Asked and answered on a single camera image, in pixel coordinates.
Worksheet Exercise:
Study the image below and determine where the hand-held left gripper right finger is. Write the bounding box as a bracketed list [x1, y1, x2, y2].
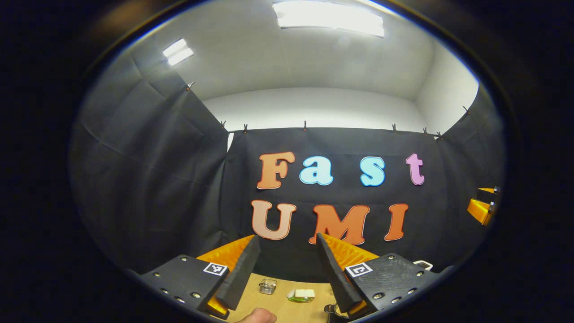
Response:
[316, 232, 444, 320]

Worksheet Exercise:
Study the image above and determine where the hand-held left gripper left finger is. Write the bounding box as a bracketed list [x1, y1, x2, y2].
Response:
[137, 234, 262, 320]

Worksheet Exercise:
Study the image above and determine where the steel pot with black handles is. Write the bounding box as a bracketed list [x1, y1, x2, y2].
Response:
[324, 303, 352, 323]

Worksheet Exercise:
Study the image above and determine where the lettuce sandwich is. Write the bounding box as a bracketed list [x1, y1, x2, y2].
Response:
[287, 288, 316, 303]

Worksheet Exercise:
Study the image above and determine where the black backdrop cloth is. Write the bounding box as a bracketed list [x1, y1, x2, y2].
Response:
[70, 52, 505, 283]

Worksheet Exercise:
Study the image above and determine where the row of backdrop clips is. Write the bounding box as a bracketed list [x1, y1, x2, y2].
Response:
[186, 81, 471, 140]

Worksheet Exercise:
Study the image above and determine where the small ceiling light panel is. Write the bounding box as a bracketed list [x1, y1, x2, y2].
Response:
[162, 38, 194, 66]

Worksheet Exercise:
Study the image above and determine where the large ceiling light panel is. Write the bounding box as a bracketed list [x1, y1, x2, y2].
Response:
[272, 0, 385, 38]

